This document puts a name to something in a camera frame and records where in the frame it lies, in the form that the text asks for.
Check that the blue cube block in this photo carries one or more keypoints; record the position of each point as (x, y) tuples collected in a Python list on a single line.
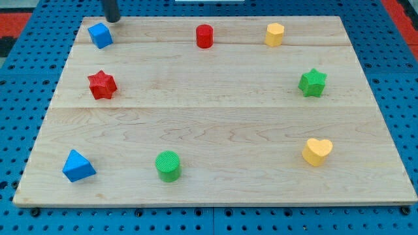
[(100, 35)]

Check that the light wooden board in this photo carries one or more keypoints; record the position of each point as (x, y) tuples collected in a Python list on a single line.
[(232, 112)]

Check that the green cylinder block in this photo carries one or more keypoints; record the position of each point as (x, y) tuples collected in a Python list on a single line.
[(167, 164)]

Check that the red cylinder block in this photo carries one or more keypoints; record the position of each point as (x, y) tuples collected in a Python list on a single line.
[(204, 36)]

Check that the yellow hexagon block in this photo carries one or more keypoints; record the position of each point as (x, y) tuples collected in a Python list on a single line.
[(274, 34)]

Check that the green star block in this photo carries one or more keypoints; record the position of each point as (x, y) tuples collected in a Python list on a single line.
[(312, 83)]

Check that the yellow heart block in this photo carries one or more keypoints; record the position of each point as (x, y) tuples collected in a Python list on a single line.
[(316, 151)]

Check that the red star block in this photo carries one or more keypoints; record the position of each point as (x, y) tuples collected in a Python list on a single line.
[(102, 85)]

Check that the blue triangle block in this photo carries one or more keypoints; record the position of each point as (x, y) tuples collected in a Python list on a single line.
[(77, 167)]

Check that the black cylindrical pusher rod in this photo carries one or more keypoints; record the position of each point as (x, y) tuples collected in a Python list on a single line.
[(111, 10)]

